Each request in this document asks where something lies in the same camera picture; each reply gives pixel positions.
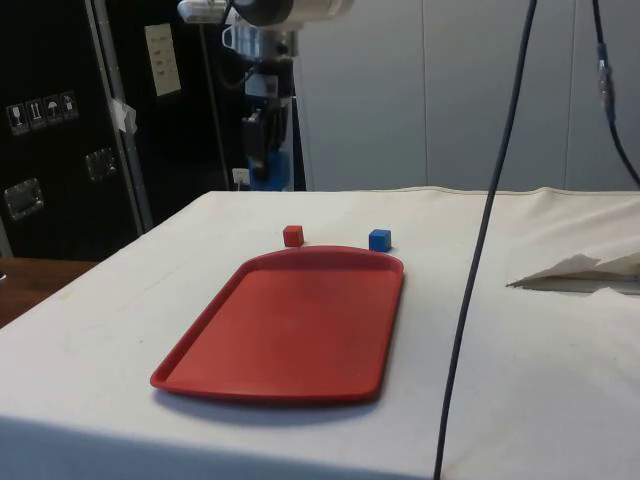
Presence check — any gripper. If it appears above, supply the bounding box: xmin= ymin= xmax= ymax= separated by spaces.
xmin=242 ymin=97 xmax=289 ymax=183

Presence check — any red tray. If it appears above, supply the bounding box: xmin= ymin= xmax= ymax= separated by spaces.
xmin=149 ymin=244 xmax=407 ymax=408

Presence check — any pale grey locker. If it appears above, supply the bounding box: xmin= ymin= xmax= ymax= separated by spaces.
xmin=422 ymin=0 xmax=568 ymax=192
xmin=563 ymin=0 xmax=640 ymax=191
xmin=292 ymin=0 xmax=427 ymax=193

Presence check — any small blue cube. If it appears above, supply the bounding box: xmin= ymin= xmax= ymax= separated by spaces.
xmin=367 ymin=228 xmax=393 ymax=253

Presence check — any black cabinet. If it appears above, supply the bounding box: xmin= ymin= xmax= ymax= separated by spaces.
xmin=0 ymin=0 xmax=307 ymax=262

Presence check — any black cable with blue connector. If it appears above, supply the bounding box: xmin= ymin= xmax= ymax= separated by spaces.
xmin=591 ymin=0 xmax=640 ymax=187

